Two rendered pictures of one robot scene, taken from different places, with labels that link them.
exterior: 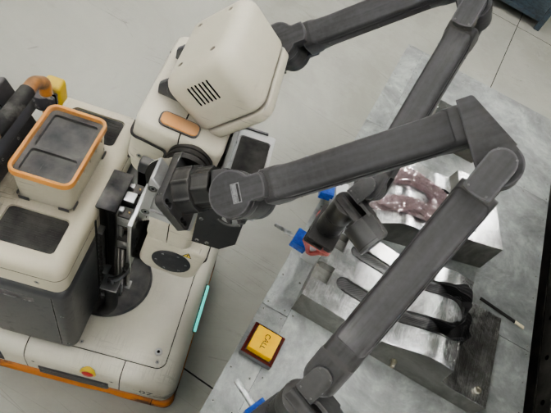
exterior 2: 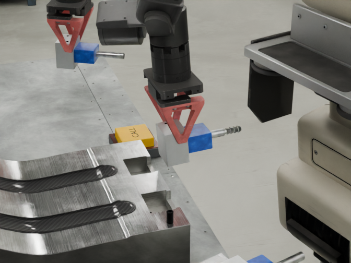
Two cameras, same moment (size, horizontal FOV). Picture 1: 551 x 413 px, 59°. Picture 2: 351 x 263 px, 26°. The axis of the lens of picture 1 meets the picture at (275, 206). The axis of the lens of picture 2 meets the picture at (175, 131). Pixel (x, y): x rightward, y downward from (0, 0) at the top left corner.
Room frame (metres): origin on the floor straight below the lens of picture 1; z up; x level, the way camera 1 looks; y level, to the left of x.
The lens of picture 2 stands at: (1.62, -0.54, 1.49)
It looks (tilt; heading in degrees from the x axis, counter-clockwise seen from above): 28 degrees down; 156
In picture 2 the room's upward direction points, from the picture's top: straight up
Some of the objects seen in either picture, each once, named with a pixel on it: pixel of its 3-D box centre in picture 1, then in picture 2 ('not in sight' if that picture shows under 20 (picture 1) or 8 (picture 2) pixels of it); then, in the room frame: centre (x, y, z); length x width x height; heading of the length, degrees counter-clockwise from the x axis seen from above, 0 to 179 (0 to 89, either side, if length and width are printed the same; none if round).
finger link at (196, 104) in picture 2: not in sight; (177, 111); (0.68, -0.12, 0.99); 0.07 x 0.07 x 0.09; 83
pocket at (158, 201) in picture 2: (336, 244); (160, 211); (0.76, -0.18, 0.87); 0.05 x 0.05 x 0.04; 84
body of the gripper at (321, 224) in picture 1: (331, 222); (171, 64); (0.67, -0.13, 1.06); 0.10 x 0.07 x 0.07; 173
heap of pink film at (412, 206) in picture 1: (416, 193); not in sight; (1.03, -0.36, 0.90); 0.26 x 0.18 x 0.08; 101
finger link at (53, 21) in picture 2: not in sight; (69, 26); (0.27, -0.17, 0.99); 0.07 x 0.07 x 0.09; 57
